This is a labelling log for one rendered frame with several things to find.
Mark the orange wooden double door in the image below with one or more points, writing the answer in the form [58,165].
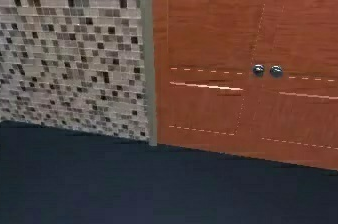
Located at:
[210,110]

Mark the round metal door knob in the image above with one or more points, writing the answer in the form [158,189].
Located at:
[258,70]
[276,71]

